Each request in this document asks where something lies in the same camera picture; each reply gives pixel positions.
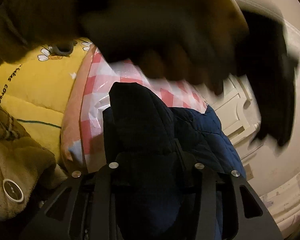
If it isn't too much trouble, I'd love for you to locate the navy blue quilted jacket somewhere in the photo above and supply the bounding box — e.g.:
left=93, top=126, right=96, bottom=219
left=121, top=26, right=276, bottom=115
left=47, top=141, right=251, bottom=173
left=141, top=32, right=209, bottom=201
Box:
left=102, top=81, right=247, bottom=240

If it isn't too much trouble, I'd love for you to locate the white wooden headboard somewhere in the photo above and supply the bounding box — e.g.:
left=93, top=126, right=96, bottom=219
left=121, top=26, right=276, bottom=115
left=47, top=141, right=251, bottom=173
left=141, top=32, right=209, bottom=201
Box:
left=206, top=75, right=260, bottom=147

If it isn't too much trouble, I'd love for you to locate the round coat button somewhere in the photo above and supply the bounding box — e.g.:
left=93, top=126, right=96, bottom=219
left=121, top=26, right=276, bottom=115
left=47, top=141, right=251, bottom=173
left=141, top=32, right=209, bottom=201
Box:
left=2, top=179, right=24, bottom=203

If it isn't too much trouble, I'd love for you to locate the beige fleece sleeve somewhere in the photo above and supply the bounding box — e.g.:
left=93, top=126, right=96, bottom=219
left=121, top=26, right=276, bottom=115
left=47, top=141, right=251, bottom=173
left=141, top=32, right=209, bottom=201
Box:
left=0, top=0, right=248, bottom=95

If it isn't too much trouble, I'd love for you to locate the red white checkered bed cover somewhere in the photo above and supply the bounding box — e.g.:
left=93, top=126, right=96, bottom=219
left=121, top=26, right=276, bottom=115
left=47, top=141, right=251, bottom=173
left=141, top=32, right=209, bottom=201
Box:
left=61, top=45, right=208, bottom=173

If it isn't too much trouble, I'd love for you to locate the yellow floral bedsheet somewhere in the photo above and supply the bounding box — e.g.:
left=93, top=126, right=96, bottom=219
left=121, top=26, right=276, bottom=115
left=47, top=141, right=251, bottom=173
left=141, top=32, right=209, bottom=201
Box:
left=0, top=38, right=92, bottom=161

